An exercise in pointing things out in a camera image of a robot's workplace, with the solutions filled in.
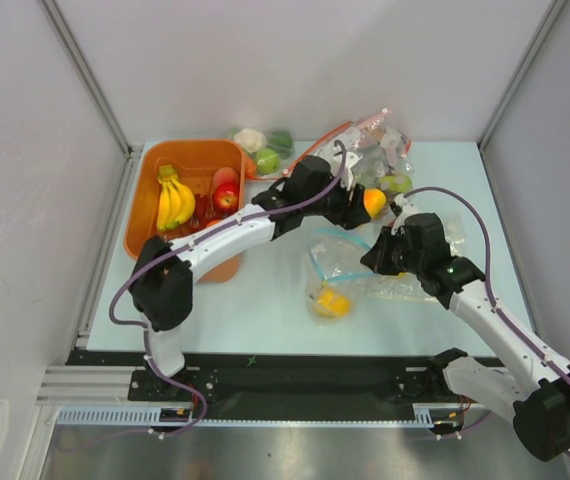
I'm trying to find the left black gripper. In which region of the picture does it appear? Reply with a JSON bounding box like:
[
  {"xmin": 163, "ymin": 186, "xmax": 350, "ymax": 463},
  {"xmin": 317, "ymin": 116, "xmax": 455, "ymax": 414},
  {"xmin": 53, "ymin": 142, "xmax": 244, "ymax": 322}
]
[{"xmin": 300, "ymin": 168, "xmax": 368, "ymax": 230}]

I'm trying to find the fake orange mango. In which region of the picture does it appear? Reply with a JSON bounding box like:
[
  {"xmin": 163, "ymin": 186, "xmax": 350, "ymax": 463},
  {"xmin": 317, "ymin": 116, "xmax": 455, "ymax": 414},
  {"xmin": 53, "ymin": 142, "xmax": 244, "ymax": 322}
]
[{"xmin": 363, "ymin": 188, "xmax": 387, "ymax": 218}]

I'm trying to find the blue zip clear bag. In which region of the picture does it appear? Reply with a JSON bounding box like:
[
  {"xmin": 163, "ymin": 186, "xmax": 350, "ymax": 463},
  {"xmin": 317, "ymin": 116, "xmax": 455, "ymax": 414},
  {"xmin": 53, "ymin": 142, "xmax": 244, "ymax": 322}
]
[{"xmin": 304, "ymin": 227, "xmax": 374, "ymax": 325}]

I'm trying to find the fake yellow lemon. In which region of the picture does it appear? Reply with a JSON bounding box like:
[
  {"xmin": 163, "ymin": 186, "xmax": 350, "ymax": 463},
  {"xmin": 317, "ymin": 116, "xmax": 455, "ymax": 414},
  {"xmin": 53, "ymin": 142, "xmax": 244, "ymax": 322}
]
[{"xmin": 312, "ymin": 289, "xmax": 352, "ymax": 318}]

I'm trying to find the yellow fake banana bunch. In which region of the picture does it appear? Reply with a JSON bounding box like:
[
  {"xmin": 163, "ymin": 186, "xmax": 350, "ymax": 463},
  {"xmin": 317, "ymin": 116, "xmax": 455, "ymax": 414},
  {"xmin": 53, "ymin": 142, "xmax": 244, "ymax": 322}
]
[{"xmin": 156, "ymin": 165, "xmax": 195, "ymax": 232}]

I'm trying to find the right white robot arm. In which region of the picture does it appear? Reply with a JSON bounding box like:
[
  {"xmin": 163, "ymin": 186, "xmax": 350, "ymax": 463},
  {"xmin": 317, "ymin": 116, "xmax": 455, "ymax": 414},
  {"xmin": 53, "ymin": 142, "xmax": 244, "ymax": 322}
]
[{"xmin": 361, "ymin": 213, "xmax": 570, "ymax": 461}]

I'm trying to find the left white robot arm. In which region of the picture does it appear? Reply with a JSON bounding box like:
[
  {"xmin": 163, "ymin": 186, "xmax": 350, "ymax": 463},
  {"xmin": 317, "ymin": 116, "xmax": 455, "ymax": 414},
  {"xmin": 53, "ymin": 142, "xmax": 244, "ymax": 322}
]
[{"xmin": 128, "ymin": 156, "xmax": 372, "ymax": 400}]

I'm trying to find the clear bag with pear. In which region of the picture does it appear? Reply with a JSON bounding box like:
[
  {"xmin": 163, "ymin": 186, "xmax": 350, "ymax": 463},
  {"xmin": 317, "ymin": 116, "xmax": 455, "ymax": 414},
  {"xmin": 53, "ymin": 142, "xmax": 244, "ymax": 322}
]
[{"xmin": 368, "ymin": 210, "xmax": 467, "ymax": 303}]

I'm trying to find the fake green apple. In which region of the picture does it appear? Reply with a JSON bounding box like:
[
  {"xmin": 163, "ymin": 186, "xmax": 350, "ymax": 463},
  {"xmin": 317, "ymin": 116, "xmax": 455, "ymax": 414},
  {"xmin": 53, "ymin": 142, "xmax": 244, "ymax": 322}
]
[{"xmin": 254, "ymin": 147, "xmax": 281, "ymax": 176}]

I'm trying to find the bag with cauliflower and apple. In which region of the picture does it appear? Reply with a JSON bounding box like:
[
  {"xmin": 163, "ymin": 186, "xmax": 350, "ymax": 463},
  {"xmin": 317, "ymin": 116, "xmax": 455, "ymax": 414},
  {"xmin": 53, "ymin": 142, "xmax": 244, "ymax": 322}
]
[{"xmin": 227, "ymin": 127, "xmax": 294, "ymax": 181}]

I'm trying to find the fake green pear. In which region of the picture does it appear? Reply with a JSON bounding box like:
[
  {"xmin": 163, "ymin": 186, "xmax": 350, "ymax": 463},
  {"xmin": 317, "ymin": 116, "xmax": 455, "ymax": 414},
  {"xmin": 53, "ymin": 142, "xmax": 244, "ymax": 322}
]
[{"xmin": 379, "ymin": 173, "xmax": 413, "ymax": 194}]

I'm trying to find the fake white cauliflower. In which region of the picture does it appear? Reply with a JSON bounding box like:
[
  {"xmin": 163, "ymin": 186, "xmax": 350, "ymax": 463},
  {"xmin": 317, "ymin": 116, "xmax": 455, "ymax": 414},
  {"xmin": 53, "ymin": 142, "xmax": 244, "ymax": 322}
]
[{"xmin": 233, "ymin": 128, "xmax": 267, "ymax": 154}]

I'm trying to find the red zip bag of food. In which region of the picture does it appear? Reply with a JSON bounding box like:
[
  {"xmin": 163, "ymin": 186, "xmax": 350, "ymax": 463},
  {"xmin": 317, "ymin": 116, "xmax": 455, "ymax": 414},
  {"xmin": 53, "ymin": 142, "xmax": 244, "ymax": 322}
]
[{"xmin": 306, "ymin": 108, "xmax": 413, "ymax": 199}]

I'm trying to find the fake peach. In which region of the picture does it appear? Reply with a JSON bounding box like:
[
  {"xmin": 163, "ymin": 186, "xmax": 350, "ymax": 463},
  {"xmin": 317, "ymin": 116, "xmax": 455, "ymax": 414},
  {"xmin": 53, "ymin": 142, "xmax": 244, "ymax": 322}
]
[{"xmin": 212, "ymin": 167, "xmax": 240, "ymax": 188}]

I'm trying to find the fake red apple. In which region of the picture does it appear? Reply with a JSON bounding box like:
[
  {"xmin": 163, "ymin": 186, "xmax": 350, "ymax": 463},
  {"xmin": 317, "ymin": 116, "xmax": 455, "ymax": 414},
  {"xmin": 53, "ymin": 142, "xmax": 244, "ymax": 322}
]
[{"xmin": 212, "ymin": 182, "xmax": 240, "ymax": 212}]

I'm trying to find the orange plastic basket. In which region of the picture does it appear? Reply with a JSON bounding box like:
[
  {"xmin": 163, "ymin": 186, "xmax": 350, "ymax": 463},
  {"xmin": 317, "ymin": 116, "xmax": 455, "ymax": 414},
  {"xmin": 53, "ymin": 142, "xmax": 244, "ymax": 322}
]
[{"xmin": 124, "ymin": 139, "xmax": 251, "ymax": 260}]

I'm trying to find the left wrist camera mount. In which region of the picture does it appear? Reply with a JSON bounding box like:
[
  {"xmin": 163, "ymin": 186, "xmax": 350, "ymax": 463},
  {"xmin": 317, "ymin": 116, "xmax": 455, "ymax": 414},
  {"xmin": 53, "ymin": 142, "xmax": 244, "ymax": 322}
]
[{"xmin": 335, "ymin": 149, "xmax": 362, "ymax": 190}]

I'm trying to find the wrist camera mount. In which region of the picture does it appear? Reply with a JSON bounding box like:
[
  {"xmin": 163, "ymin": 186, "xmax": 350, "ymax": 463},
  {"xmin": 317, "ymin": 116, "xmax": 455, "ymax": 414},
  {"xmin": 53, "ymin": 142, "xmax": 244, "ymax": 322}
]
[
  {"xmin": 390, "ymin": 194, "xmax": 420, "ymax": 235},
  {"xmin": 335, "ymin": 149, "xmax": 362, "ymax": 190}
]

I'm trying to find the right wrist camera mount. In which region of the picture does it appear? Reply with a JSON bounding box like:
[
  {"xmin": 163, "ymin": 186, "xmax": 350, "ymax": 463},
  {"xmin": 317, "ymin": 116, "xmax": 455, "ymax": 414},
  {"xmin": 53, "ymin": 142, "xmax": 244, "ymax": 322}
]
[{"xmin": 390, "ymin": 194, "xmax": 420, "ymax": 235}]

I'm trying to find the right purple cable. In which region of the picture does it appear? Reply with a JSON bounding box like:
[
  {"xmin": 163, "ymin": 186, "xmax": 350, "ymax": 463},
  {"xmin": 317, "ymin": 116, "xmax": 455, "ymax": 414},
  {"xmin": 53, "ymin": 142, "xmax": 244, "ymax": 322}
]
[{"xmin": 399, "ymin": 187, "xmax": 570, "ymax": 469}]

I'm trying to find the purple cable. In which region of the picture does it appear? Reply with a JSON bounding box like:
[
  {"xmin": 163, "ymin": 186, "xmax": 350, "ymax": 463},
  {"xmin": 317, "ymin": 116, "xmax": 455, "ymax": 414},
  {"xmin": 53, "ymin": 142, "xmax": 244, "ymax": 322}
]
[
  {"xmin": 399, "ymin": 187, "xmax": 570, "ymax": 469},
  {"xmin": 108, "ymin": 139, "xmax": 349, "ymax": 441}
]

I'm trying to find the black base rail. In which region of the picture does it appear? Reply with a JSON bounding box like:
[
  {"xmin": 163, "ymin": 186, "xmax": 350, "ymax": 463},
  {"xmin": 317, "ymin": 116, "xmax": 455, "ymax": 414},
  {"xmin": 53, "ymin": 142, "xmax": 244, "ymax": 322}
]
[{"xmin": 64, "ymin": 349, "xmax": 504, "ymax": 421}]

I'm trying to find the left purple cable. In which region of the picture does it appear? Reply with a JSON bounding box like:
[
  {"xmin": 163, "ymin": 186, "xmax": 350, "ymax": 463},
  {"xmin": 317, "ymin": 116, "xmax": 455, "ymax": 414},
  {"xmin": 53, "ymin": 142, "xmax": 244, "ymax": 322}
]
[{"xmin": 108, "ymin": 139, "xmax": 349, "ymax": 441}]

